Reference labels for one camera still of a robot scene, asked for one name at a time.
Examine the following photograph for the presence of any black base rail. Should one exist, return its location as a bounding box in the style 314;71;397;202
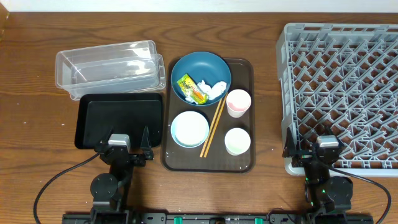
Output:
62;212;374;224

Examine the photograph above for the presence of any light green cup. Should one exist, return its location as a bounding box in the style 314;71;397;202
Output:
224;128;251;156

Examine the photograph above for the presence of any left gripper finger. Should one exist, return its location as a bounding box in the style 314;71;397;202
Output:
141;126;152;149
99;128;113;145

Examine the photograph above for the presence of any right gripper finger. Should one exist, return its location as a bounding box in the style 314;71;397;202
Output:
284;128;296;151
325;124;339;136

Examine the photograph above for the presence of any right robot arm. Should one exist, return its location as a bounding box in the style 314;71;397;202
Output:
282;128;353;223

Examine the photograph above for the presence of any white tissue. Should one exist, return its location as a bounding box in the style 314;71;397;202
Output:
196;80;226;102

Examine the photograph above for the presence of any green yellow snack wrapper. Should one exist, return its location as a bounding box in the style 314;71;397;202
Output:
177;73;208;105

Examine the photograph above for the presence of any pink cup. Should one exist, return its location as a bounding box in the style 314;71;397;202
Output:
226;89;252;118

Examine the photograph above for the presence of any grey dishwasher rack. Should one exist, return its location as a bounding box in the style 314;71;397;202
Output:
276;23;397;177

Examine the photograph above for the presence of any wooden chopstick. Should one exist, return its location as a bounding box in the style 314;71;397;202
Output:
203;92;229;159
199;96;225;158

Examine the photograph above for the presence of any clear plastic waste bin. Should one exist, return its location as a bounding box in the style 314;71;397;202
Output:
55;40;166;101

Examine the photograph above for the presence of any dark blue plate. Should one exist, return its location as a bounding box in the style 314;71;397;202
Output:
170;52;232;106

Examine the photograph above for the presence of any light blue bowl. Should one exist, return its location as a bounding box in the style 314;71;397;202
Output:
170;111;210;148

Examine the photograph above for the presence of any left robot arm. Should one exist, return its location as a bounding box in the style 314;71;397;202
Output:
88;127;154;224

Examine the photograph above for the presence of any black rectangular tray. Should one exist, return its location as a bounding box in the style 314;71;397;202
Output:
75;93;163;149

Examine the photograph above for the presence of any brown serving tray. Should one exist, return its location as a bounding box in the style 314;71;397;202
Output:
160;57;256;174

